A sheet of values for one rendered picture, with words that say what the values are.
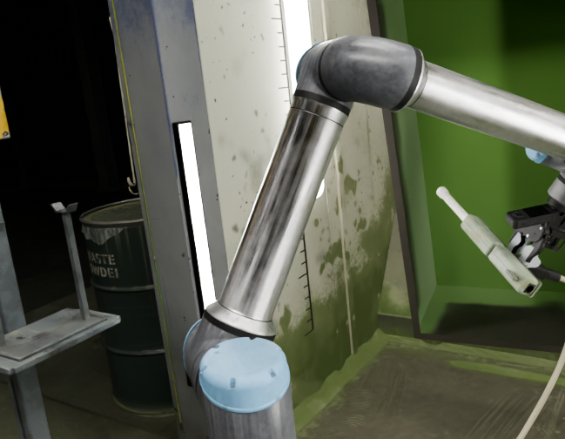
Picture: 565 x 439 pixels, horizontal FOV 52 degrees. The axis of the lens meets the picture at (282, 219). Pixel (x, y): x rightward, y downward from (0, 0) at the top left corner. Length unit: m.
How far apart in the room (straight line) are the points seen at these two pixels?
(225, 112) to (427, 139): 0.71
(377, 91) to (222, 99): 1.02
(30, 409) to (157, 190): 0.72
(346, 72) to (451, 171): 1.17
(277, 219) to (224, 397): 0.34
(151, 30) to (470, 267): 1.40
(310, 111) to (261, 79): 1.06
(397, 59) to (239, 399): 0.61
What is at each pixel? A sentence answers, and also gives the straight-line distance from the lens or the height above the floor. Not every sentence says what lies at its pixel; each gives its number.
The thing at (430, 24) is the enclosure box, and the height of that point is 1.49.
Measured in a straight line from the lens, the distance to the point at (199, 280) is 1.86.
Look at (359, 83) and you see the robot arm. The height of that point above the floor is 1.34.
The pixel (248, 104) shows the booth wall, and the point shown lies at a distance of 2.08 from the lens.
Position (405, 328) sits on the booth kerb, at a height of 0.11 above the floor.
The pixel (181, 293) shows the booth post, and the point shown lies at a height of 0.74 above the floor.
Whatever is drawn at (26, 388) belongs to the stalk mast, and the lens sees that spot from 1.80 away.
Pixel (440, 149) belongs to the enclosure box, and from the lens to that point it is 2.13.
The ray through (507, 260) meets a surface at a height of 0.87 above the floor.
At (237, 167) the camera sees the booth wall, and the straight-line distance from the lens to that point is 2.01.
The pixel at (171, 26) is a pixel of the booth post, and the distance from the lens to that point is 1.83.
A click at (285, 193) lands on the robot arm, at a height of 1.15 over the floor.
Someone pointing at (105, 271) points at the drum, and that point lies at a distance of 2.59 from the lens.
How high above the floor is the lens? 1.34
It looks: 13 degrees down
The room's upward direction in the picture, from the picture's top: 6 degrees counter-clockwise
